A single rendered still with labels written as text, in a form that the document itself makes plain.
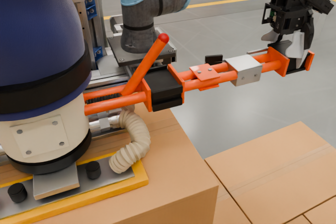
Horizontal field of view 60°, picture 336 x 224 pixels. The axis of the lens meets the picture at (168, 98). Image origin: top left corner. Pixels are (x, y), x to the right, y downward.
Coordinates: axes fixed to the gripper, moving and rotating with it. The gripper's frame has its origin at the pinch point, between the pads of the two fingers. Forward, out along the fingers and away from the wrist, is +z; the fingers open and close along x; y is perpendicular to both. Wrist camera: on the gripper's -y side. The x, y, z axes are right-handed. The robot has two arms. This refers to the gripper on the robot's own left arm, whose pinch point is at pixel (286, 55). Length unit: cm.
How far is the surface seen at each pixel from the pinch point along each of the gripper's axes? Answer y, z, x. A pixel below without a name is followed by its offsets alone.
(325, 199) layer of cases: -30, 67, 10
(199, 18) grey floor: -129, 119, -290
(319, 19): -226, 96, -181
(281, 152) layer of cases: -30, 66, -17
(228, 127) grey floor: -52, 120, -89
